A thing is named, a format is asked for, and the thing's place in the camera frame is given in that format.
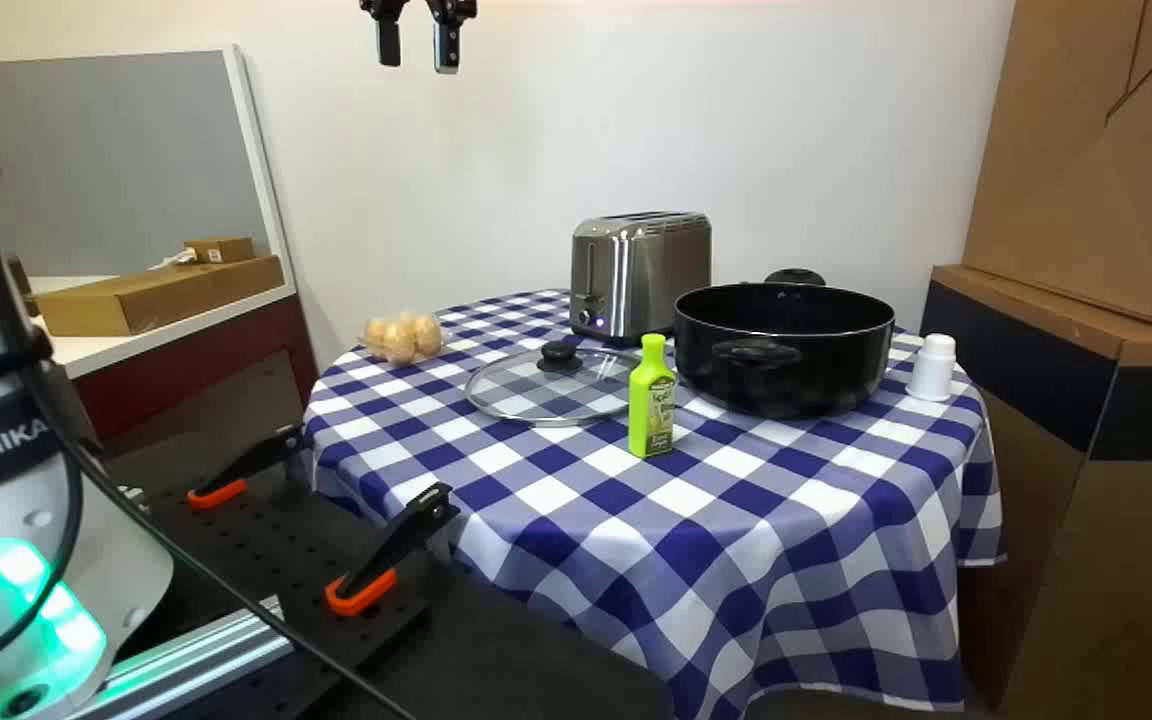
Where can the stainless steel toaster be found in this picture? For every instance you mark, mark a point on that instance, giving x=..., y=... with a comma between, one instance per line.
x=638, y=272

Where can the green plastic bottle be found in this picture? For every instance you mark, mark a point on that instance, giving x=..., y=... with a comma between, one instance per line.
x=651, y=403

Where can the blue white checkered tablecloth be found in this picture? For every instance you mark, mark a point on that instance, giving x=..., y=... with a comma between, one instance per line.
x=737, y=534

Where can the bread roll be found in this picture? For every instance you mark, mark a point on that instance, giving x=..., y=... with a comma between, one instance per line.
x=400, y=346

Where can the white desk with red front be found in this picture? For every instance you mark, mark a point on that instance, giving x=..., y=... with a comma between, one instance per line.
x=191, y=353

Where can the aluminium rail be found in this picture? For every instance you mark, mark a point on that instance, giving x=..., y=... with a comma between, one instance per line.
x=197, y=663

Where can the black perforated board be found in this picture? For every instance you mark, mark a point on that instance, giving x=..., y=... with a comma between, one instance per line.
x=299, y=546

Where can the grey partition panel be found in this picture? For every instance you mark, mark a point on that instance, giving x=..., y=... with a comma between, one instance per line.
x=110, y=161

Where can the brown egg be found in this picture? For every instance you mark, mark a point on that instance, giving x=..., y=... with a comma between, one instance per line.
x=431, y=333
x=379, y=333

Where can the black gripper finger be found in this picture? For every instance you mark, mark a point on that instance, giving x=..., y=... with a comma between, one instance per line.
x=389, y=37
x=450, y=37

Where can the black cooking pot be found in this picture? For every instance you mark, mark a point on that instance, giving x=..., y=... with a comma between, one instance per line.
x=782, y=353

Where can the black orange spring clamp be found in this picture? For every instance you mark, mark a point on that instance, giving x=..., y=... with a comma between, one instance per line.
x=389, y=549
x=250, y=471

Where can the small cardboard box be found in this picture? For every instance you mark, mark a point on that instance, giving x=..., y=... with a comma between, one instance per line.
x=216, y=251

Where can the large brown cardboard box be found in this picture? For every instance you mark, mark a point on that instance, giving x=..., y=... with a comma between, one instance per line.
x=1108, y=161

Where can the white plastic cup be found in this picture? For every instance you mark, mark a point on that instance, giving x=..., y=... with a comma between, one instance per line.
x=932, y=369

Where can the glass lid with black knob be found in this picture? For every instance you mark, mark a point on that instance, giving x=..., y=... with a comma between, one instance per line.
x=541, y=386

